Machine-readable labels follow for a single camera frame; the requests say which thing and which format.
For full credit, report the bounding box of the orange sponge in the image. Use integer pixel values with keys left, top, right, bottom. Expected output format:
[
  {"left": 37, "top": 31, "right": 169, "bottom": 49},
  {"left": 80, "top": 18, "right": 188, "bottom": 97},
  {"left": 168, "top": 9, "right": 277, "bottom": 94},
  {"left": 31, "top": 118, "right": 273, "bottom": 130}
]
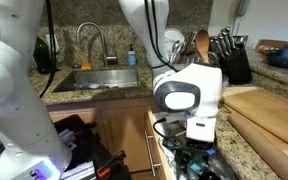
[{"left": 80, "top": 61, "right": 92, "bottom": 70}]

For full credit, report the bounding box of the blue plastic container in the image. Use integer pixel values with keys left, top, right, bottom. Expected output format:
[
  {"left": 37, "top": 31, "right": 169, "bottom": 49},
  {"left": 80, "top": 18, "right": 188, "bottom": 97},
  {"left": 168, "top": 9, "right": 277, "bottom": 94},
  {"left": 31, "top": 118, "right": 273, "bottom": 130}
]
[{"left": 267, "top": 44, "right": 288, "bottom": 70}]

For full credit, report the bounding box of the blue label soap bottle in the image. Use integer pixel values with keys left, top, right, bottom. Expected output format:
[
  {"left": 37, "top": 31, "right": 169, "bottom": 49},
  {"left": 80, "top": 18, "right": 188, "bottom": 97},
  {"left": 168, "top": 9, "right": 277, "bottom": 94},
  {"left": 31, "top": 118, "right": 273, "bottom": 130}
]
[{"left": 127, "top": 44, "right": 138, "bottom": 67}]

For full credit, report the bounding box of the white plate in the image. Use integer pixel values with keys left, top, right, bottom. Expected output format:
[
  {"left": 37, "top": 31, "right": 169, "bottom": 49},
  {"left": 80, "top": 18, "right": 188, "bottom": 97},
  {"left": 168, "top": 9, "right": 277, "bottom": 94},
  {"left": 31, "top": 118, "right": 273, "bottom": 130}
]
[{"left": 165, "top": 28, "right": 186, "bottom": 51}]

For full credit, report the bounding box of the stainless steel faucet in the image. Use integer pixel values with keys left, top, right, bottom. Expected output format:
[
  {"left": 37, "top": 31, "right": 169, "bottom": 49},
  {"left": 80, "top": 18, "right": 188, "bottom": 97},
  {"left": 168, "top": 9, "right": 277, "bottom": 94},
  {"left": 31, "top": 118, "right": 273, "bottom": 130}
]
[{"left": 76, "top": 21, "right": 119, "bottom": 67}]

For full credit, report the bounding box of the thin wooden cutting board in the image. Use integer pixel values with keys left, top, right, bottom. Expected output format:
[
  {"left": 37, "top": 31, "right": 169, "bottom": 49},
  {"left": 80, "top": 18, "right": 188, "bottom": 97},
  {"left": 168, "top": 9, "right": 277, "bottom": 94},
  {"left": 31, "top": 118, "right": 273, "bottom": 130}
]
[{"left": 223, "top": 104, "right": 288, "bottom": 164}]

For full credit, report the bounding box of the thick wooden cutting board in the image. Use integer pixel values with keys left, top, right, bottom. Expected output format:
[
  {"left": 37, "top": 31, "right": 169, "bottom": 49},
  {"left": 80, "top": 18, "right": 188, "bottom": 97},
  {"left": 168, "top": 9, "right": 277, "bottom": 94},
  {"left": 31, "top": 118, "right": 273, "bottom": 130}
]
[{"left": 221, "top": 86, "right": 288, "bottom": 154}]

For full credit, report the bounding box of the wooden spoon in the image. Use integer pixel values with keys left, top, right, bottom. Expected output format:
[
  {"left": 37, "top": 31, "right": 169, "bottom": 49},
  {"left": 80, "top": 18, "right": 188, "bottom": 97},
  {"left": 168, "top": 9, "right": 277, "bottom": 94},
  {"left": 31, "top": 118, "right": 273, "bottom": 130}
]
[{"left": 194, "top": 29, "right": 212, "bottom": 65}]

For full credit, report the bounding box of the wooden rolling pin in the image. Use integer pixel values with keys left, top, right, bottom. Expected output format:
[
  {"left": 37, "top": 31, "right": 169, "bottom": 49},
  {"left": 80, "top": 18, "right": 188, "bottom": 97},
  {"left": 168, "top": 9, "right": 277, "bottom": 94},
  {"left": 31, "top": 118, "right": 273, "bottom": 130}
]
[{"left": 227, "top": 111, "right": 288, "bottom": 180}]

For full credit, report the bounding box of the dark green glass bottle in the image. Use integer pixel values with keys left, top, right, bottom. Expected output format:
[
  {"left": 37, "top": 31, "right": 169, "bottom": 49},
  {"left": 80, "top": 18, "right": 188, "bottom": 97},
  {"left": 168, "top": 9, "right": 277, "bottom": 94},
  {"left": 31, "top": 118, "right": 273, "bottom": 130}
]
[{"left": 33, "top": 35, "right": 57, "bottom": 75}]

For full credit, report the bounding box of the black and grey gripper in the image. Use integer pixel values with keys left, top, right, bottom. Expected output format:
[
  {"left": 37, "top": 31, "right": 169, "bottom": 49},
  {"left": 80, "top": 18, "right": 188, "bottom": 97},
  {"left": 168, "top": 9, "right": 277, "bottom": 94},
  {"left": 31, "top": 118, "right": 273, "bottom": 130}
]
[{"left": 175, "top": 114, "right": 218, "bottom": 176}]

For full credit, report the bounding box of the wooden cabinet door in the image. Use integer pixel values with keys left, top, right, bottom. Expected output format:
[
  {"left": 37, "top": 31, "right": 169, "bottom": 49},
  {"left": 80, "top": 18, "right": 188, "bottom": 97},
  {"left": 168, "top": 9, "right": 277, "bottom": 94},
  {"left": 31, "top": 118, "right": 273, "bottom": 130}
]
[{"left": 100, "top": 104, "right": 158, "bottom": 173}]

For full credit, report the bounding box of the stainless steel sink basin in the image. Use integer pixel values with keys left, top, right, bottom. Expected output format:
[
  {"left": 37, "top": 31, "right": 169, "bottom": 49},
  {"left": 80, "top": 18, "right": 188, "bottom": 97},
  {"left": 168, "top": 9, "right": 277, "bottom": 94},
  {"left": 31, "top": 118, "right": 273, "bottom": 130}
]
[{"left": 52, "top": 68, "right": 142, "bottom": 94}]

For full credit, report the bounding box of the wooden kitchen drawer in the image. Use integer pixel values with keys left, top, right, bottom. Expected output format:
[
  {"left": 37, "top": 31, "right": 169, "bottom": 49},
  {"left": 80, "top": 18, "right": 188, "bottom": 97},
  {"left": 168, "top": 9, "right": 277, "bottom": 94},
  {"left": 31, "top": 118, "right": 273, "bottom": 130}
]
[{"left": 146, "top": 106, "right": 238, "bottom": 180}]

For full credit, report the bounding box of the black knife block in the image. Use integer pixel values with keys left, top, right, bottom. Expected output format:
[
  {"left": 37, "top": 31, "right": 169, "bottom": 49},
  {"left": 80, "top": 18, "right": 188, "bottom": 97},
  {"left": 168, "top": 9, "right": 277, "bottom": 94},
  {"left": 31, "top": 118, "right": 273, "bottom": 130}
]
[{"left": 209, "top": 26, "right": 253, "bottom": 85}]

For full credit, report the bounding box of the metal drawer handle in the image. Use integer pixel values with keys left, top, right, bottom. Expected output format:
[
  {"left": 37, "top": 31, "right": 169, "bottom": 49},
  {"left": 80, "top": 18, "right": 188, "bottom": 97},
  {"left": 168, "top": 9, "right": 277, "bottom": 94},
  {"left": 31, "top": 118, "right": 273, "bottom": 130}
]
[{"left": 144, "top": 130, "right": 162, "bottom": 178}]

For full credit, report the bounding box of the utensil caddy with brown sticks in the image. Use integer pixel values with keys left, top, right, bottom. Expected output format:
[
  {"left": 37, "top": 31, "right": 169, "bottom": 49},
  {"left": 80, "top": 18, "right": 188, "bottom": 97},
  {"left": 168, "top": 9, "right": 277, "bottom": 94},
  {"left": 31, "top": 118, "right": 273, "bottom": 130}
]
[{"left": 180, "top": 31, "right": 198, "bottom": 64}]

